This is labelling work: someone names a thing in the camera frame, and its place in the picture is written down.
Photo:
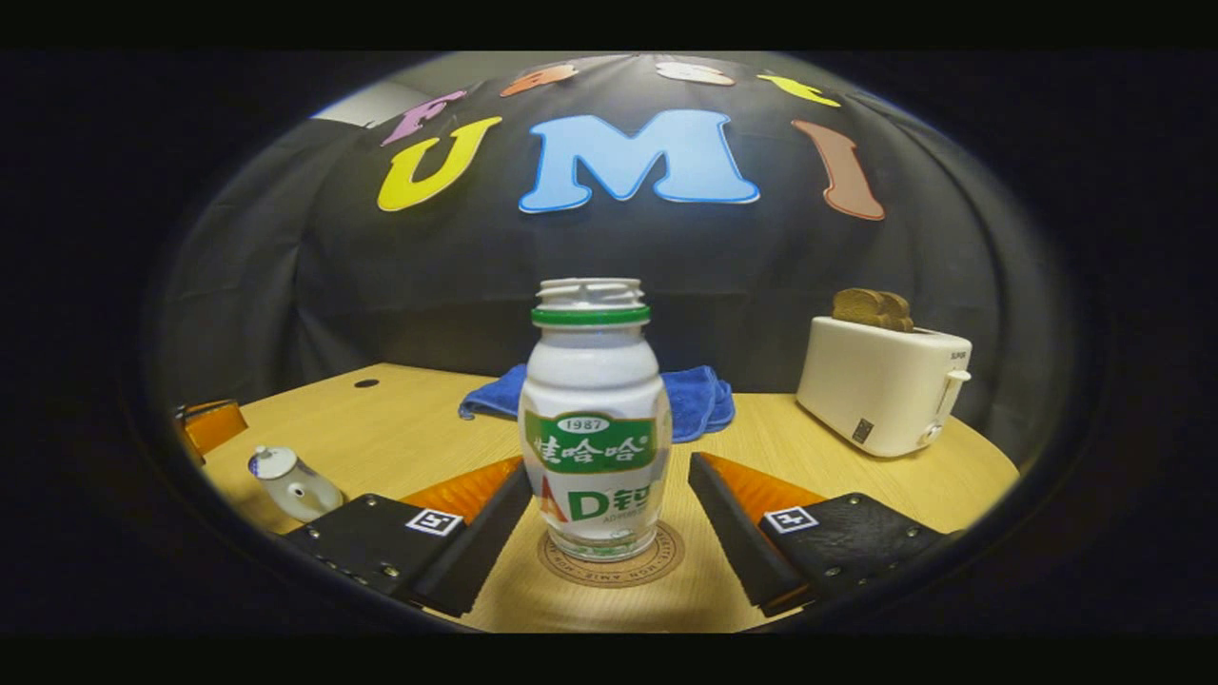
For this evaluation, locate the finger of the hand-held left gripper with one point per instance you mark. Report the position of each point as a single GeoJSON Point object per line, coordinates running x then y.
{"type": "Point", "coordinates": [214, 426]}

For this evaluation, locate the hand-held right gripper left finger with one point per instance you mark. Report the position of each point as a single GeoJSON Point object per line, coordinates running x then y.
{"type": "Point", "coordinates": [495, 542]}

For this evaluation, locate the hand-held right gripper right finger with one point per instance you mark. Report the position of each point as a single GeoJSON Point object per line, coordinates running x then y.
{"type": "Point", "coordinates": [733, 542]}

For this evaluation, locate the round wooden coaster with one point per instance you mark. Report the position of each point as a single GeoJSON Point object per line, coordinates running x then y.
{"type": "Point", "coordinates": [657, 566]}

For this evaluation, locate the white teacup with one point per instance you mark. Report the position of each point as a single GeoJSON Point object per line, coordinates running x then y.
{"type": "Point", "coordinates": [314, 499]}

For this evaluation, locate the white water bottle green label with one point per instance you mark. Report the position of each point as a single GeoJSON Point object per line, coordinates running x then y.
{"type": "Point", "coordinates": [590, 381]}

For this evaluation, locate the blue towel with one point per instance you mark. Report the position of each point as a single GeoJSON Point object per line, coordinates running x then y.
{"type": "Point", "coordinates": [699, 400]}

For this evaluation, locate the white toaster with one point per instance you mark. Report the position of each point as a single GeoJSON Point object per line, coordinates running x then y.
{"type": "Point", "coordinates": [875, 390]}

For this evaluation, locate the brown toast slice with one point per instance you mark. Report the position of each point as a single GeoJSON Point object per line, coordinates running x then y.
{"type": "Point", "coordinates": [901, 312]}
{"type": "Point", "coordinates": [856, 306]}

